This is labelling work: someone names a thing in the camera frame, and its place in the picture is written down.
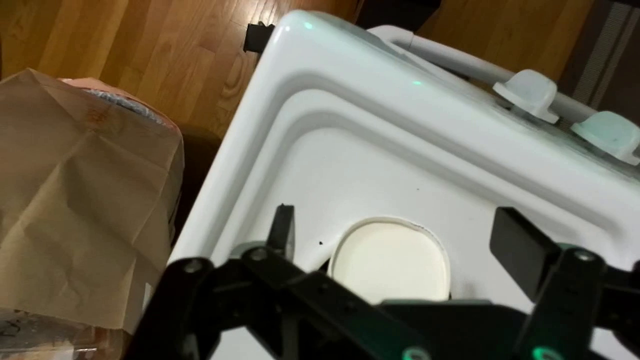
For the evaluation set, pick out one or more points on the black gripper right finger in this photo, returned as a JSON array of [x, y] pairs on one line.
[[566, 286]]

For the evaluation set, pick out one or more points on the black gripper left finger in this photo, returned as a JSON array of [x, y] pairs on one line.
[[201, 301]]

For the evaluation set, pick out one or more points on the patterned paper cup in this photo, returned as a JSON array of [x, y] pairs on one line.
[[390, 260]]

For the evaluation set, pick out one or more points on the white stove knob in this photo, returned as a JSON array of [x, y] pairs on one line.
[[609, 137], [529, 92]]

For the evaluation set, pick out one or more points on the brown paper bag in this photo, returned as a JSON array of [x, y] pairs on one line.
[[81, 201]]

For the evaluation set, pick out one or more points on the white gas stove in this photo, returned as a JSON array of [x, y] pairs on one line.
[[400, 167]]

